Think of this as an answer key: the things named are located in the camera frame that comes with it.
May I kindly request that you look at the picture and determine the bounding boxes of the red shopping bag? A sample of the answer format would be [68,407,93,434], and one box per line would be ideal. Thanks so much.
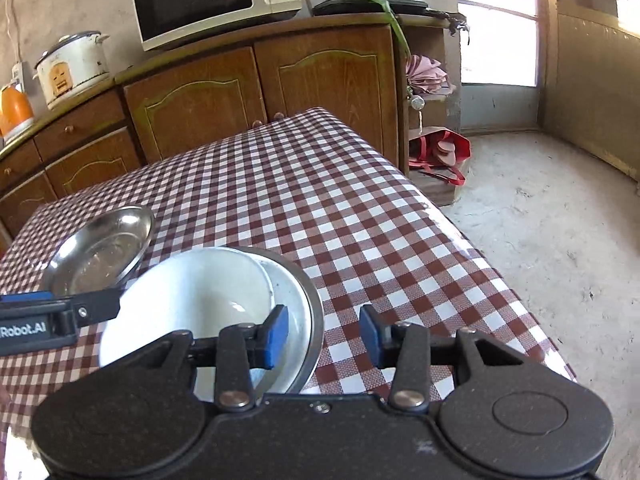
[409,129,472,186]

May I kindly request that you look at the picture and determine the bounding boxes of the deep steel bowl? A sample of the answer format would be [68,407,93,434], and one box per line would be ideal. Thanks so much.
[220,246,325,395]

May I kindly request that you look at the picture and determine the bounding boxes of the grey metal door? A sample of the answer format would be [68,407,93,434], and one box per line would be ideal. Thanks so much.
[457,0,543,133]

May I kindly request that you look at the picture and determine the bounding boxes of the cream microwave oven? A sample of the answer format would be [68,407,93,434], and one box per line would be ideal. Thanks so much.
[131,0,303,52]

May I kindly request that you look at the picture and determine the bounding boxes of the black electric griddle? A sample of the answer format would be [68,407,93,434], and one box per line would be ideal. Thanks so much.
[312,0,431,17]

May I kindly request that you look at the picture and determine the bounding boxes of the brown white checkered tablecloth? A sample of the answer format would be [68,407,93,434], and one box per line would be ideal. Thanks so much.
[0,106,578,480]

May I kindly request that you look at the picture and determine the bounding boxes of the green onion stalks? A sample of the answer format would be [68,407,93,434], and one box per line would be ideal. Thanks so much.
[327,0,413,61]

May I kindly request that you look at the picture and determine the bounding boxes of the orange electric kettle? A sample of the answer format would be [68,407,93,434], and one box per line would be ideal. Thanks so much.
[0,82,35,138]

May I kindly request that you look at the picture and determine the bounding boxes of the white rice cooker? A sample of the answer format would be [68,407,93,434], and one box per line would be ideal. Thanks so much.
[34,31,111,110]

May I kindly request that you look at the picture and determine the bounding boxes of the cardboard box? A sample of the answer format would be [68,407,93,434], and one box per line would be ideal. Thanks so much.
[415,167,468,207]

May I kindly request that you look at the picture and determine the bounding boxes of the pink folded umbrella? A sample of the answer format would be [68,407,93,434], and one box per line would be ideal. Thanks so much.
[404,55,457,97]

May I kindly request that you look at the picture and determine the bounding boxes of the large steel plate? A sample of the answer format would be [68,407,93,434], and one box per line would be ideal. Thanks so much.
[40,205,157,297]

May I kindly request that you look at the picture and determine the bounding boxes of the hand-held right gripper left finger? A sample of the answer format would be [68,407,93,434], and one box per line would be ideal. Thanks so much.
[125,305,290,411]

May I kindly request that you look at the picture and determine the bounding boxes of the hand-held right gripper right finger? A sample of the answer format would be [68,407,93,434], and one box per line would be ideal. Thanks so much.
[359,305,526,411]

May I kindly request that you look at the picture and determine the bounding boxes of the long wooden kitchen cabinet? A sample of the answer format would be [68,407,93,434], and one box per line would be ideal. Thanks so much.
[0,12,463,231]

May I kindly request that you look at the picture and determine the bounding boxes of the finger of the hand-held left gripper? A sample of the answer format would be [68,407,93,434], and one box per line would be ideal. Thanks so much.
[0,287,122,329]

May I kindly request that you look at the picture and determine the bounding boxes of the small blue patterned bowl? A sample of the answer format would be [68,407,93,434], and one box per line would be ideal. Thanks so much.
[98,249,277,402]

